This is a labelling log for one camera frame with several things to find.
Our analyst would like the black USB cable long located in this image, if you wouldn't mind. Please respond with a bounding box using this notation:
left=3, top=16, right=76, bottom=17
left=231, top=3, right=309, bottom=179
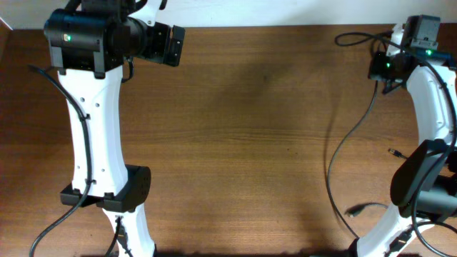
left=326, top=80, right=379, bottom=239

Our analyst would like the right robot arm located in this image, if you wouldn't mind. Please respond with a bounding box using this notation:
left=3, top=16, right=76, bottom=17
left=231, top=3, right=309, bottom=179
left=348, top=15, right=456, bottom=256

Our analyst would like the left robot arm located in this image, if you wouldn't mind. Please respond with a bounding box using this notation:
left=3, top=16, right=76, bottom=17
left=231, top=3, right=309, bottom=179
left=44, top=0, right=185, bottom=256

